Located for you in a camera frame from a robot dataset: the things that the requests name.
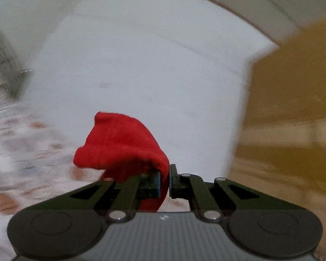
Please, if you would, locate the patterned printed bedsheet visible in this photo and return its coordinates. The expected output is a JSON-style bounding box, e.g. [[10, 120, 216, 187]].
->
[[0, 95, 110, 261]]

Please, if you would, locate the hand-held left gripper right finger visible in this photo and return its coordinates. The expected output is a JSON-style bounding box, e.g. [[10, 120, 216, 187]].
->
[[169, 164, 287, 222]]

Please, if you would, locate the yellow wooden wardrobe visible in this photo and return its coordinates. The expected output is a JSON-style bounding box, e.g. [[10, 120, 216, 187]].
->
[[228, 16, 326, 253]]

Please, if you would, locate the grey ledge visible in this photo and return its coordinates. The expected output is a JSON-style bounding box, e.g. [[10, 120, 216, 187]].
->
[[0, 19, 25, 100]]

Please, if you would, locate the red small garment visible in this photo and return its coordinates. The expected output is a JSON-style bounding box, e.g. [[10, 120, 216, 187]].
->
[[73, 111, 171, 213]]

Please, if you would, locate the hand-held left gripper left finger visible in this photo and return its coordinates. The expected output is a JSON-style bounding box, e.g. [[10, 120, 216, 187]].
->
[[42, 170, 162, 223]]

